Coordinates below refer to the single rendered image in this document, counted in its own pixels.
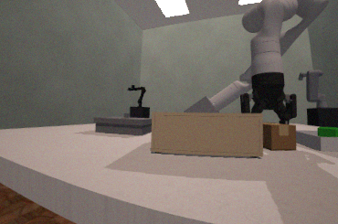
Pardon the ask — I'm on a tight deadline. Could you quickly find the green block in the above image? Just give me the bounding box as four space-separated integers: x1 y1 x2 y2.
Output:
318 127 338 137

